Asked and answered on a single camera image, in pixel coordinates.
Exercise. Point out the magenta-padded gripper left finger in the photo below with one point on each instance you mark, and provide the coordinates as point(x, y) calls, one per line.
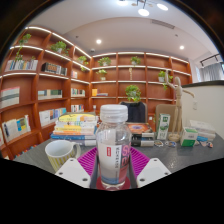
point(75, 171)

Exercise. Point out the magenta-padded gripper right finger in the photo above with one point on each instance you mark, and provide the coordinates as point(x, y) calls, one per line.
point(151, 171)

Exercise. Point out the clear plastic water bottle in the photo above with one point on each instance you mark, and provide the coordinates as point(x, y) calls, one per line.
point(113, 153)

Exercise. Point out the yellow striped white mug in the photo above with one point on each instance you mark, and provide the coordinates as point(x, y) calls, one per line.
point(60, 156)

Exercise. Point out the small printed badge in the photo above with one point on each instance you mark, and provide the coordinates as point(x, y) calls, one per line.
point(158, 143)
point(170, 144)
point(209, 144)
point(202, 143)

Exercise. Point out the dark book stack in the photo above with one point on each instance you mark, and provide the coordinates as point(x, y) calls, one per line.
point(141, 133)

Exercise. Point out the colourful book stack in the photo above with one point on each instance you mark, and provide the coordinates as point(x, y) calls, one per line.
point(75, 128)

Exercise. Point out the tall green white carton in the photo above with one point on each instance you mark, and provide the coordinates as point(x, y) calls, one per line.
point(163, 126)

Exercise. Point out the small green white box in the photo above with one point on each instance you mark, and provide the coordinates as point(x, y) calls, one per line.
point(189, 137)

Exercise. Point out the dark office chair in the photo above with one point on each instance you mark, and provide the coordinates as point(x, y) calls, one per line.
point(135, 111)

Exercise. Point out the beige chair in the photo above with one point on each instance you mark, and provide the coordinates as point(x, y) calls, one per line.
point(165, 109)

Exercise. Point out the wooden artist mannequin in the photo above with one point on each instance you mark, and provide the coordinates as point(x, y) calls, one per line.
point(178, 100)

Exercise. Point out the wooden bookshelf unit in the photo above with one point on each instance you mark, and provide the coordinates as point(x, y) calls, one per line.
point(30, 83)

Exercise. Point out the grey curtain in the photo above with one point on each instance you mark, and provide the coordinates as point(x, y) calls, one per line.
point(212, 71)

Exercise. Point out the recessed ceiling spotlight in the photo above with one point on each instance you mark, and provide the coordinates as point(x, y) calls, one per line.
point(98, 41)
point(181, 47)

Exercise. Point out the ceiling air vent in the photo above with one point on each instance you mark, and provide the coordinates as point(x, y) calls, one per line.
point(162, 24)

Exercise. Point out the branching ceiling lamp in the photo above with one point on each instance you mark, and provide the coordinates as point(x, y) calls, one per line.
point(143, 12)

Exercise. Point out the white wall switch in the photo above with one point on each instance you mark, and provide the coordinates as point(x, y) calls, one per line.
point(195, 105)

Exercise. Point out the black ceiling track rail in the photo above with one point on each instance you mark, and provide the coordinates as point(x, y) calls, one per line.
point(210, 58)

